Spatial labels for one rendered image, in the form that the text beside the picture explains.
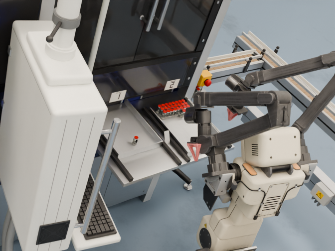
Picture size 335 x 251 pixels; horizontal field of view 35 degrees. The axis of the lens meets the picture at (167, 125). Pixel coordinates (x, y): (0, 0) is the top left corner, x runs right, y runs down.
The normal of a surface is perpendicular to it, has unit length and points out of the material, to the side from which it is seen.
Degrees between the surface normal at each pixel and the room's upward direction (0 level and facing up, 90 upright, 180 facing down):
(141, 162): 0
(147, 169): 0
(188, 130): 0
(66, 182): 90
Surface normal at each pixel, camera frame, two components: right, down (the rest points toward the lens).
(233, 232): 0.41, 0.57
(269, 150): 0.47, 0.01
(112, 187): 0.57, 0.65
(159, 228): 0.29, -0.73
